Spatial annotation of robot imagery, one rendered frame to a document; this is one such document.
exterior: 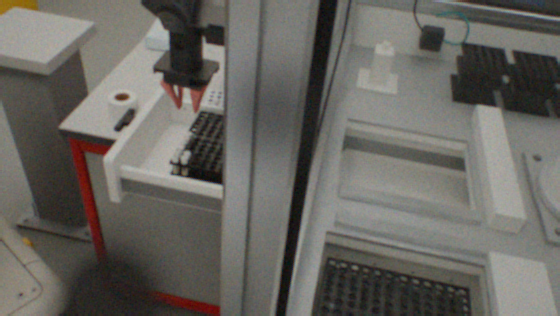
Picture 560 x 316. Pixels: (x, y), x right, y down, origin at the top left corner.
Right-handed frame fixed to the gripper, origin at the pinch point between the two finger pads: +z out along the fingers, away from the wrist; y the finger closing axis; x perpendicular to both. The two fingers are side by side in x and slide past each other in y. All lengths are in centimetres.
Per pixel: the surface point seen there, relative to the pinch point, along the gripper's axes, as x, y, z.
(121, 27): -192, 129, 106
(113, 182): 14.1, 8.8, 10.1
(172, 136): -6.5, 6.7, 14.5
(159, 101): -7.0, 9.5, 6.3
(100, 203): -10, 31, 49
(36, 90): -36, 65, 38
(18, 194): -43, 94, 101
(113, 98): -19.2, 28.2, 18.9
